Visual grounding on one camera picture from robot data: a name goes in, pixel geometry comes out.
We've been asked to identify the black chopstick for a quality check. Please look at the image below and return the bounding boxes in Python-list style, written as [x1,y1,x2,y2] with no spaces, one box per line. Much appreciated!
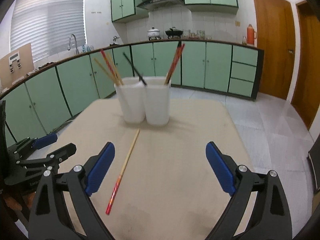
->
[123,53,148,87]

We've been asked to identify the red patterned chopstick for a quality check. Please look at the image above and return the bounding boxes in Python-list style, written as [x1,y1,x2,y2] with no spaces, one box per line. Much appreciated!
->
[164,41,185,85]

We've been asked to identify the green lower kitchen cabinets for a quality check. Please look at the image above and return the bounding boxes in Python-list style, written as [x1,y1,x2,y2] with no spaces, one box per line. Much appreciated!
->
[1,40,264,145]

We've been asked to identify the left hand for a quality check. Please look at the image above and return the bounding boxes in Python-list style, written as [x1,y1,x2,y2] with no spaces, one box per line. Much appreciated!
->
[3,192,35,211]

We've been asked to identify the cardboard box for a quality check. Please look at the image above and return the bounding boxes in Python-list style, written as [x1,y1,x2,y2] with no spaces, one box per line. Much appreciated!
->
[0,43,34,89]

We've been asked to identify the white plastic utensil holder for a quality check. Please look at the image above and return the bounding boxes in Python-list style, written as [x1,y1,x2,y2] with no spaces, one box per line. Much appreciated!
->
[114,76,171,126]

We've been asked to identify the red tipped wooden chopstick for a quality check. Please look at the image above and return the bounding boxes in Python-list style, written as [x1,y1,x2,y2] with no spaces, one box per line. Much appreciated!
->
[100,49,124,86]

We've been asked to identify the plain wooden chopstick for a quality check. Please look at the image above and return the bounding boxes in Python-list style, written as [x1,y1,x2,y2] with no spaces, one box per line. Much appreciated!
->
[94,58,120,86]

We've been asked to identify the chrome sink faucet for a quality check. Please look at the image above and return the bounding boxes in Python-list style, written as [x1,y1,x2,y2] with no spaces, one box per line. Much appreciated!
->
[67,34,79,55]

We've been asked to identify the brown wooden door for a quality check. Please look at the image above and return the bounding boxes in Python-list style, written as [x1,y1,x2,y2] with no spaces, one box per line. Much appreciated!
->
[291,2,319,129]
[254,0,296,99]

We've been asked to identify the white window blinds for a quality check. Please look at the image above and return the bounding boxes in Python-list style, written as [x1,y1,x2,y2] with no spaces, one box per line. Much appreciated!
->
[10,0,86,61]

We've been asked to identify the small kettle on counter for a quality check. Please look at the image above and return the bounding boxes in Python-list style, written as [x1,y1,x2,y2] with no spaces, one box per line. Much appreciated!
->
[110,35,120,47]

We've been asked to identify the orange thermos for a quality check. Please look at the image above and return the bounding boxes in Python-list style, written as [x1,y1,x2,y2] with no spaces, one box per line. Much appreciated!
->
[247,24,257,46]

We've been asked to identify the glass jars on counter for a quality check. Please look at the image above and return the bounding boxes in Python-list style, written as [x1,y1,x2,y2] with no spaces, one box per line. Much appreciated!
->
[182,29,212,40]

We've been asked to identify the black wok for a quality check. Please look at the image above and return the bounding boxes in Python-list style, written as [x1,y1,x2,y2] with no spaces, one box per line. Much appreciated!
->
[165,27,183,39]

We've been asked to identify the white cooking pot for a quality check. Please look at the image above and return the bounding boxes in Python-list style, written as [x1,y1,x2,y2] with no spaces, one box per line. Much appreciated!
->
[147,27,161,41]

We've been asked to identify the black range hood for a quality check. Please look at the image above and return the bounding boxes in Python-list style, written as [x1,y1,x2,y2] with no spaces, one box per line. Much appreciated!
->
[137,0,184,11]

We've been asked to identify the red handled chopstick on mat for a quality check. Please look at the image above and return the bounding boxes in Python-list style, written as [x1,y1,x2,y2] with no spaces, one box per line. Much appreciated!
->
[105,129,140,215]

